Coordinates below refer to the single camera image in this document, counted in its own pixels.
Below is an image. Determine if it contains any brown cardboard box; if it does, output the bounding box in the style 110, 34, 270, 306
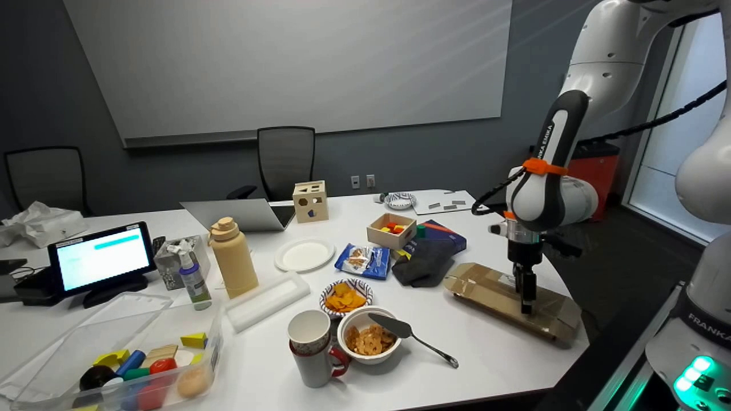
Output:
444, 262, 583, 348

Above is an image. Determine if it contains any small open wooden box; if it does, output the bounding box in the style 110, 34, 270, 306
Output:
367, 213, 417, 251

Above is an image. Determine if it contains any grey patterned tissue box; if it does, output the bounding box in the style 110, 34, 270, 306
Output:
154, 235, 211, 291

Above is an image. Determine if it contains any dark blue book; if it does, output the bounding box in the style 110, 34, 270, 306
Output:
403, 220, 467, 258

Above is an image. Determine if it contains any white sheet of paper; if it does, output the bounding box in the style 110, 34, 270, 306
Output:
412, 190, 476, 216

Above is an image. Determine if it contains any dark grey cloth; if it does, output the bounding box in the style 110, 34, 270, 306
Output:
392, 238, 456, 288

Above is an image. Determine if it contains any small patterned paper plate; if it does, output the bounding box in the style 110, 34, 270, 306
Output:
384, 192, 417, 211

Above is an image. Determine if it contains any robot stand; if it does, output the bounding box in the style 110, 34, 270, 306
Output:
537, 281, 731, 411

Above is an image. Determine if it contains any metal cake server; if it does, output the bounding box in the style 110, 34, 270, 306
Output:
368, 312, 460, 369

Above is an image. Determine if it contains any blue snack packet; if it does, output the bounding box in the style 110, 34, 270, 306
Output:
335, 243, 391, 280

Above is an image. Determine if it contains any heap of brown snacks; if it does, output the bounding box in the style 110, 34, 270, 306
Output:
345, 324, 396, 356

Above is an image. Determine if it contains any window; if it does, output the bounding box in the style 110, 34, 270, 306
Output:
627, 10, 731, 244

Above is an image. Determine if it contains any heap of orange chips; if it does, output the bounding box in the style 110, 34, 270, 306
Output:
325, 283, 368, 313

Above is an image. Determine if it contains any white bowl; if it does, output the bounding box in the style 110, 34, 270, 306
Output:
337, 307, 403, 365

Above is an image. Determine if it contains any patterned paper bowl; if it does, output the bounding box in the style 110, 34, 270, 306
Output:
319, 279, 374, 320

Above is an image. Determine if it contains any wooden shape sorter cube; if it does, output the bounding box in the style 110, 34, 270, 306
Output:
292, 180, 330, 223

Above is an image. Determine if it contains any white paper plate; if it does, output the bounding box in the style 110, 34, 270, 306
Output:
274, 238, 335, 273

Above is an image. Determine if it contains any white paper cup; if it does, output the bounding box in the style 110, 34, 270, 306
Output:
287, 309, 332, 356

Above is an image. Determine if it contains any black office chair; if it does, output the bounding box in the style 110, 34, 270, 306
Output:
226, 126, 316, 202
4, 146, 90, 217

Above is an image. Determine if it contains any white foam tray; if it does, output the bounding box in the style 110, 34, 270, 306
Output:
224, 272, 311, 333

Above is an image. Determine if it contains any beige water bottle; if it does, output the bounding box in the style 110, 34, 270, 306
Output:
208, 216, 259, 299

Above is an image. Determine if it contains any grey laptop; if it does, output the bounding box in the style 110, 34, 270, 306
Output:
180, 198, 296, 233

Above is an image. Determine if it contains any whiteboard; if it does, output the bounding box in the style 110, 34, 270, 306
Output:
63, 0, 513, 150

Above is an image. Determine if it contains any small spray bottle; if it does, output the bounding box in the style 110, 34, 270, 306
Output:
177, 244, 213, 311

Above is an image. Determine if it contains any orange ball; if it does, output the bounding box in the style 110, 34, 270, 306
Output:
176, 365, 210, 399

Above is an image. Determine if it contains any plain wooden block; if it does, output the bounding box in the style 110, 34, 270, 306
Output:
140, 344, 179, 369

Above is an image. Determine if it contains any red block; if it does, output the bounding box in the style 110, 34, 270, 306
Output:
136, 382, 170, 411

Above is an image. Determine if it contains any clear plastic lid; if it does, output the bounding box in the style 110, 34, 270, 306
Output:
67, 292, 173, 331

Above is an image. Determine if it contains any blue cylinder block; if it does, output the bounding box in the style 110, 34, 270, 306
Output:
116, 350, 147, 378

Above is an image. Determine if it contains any tablet on black stand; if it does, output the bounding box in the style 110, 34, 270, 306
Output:
47, 221, 157, 309

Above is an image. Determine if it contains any yellow arch block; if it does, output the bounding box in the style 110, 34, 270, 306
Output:
93, 349, 131, 368

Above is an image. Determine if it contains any black ball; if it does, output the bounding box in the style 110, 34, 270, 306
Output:
79, 365, 118, 392

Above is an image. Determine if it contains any clear plastic bin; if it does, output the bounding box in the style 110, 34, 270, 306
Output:
0, 294, 224, 411

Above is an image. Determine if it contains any crumpled white plastic bag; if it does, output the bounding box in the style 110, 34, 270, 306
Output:
0, 201, 90, 249

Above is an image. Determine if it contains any black device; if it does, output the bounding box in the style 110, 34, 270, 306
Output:
0, 259, 59, 306

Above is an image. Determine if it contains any white mug red handle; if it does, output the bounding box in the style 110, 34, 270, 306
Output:
290, 336, 350, 389

